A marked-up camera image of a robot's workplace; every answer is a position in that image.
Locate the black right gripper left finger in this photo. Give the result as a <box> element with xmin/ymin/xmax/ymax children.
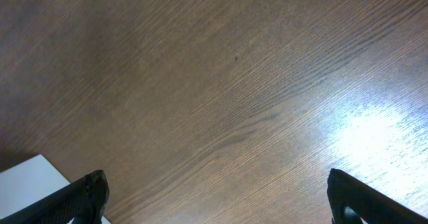
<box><xmin>1</xmin><ymin>170</ymin><xmax>109</xmax><ymax>224</ymax></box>

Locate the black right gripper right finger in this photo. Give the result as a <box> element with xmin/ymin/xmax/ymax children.
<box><xmin>327</xmin><ymin>169</ymin><xmax>427</xmax><ymax>224</ymax></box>

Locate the white cardboard box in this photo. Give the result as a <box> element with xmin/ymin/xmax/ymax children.
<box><xmin>1</xmin><ymin>154</ymin><xmax>108</xmax><ymax>224</ymax></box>

